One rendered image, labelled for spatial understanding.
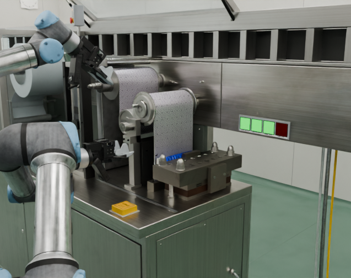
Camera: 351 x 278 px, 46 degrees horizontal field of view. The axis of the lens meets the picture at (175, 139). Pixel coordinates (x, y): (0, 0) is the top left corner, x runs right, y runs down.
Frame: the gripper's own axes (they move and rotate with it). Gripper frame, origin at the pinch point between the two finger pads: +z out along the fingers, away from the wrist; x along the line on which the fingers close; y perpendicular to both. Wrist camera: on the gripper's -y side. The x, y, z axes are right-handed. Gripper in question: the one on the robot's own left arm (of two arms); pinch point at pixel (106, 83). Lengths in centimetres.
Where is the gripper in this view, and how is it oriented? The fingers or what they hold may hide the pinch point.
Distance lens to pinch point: 166.4
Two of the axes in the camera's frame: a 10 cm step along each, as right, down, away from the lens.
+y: 4.6, -8.5, 2.6
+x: -6.9, -1.6, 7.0
